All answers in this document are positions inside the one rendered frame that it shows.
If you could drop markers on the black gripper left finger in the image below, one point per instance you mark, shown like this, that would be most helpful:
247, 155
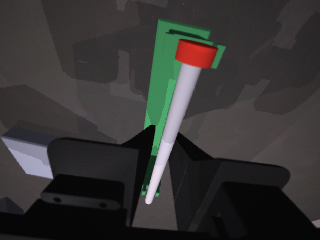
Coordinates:
127, 162

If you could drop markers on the white tapered pin with red cap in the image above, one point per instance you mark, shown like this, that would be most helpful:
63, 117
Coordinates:
194, 55

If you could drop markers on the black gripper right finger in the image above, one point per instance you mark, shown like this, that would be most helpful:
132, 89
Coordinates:
196, 177

